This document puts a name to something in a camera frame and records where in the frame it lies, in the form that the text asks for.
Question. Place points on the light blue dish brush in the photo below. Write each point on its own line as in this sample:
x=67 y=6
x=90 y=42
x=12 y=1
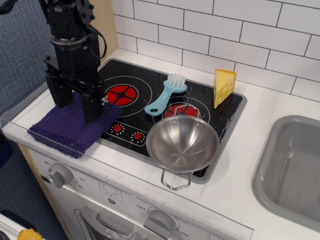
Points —
x=175 y=84

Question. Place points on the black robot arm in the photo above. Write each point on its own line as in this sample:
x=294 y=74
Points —
x=22 y=41

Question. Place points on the grey oven knob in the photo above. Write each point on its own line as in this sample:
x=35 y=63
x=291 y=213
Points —
x=60 y=175
x=160 y=224

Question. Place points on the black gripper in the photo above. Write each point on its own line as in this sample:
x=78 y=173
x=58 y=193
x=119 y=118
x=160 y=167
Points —
x=75 y=68

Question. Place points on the steel bowl with wire handle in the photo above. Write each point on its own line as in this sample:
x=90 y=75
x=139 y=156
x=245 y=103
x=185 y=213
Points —
x=182 y=144

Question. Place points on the grey right oven knob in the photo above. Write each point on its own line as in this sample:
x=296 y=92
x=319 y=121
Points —
x=160 y=224

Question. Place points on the yellow black object bottom left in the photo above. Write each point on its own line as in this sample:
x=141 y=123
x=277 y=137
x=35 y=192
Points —
x=13 y=227

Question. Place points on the light wooden side panel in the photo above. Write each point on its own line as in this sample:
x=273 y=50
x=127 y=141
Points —
x=104 y=22

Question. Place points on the white toy oven front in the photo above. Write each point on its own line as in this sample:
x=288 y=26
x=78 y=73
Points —
x=93 y=210

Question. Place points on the black toy stovetop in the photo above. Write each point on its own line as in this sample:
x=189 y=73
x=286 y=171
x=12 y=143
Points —
x=133 y=87

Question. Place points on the grey sink basin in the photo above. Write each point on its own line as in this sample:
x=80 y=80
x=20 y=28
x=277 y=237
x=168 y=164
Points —
x=287 y=179

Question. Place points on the yellow toy cheese wedge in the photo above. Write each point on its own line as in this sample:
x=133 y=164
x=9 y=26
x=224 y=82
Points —
x=224 y=84

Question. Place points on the grey left oven knob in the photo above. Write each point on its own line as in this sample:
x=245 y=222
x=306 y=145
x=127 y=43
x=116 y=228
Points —
x=60 y=175

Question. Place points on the purple towel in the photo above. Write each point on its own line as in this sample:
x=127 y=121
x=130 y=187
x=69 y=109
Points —
x=66 y=130

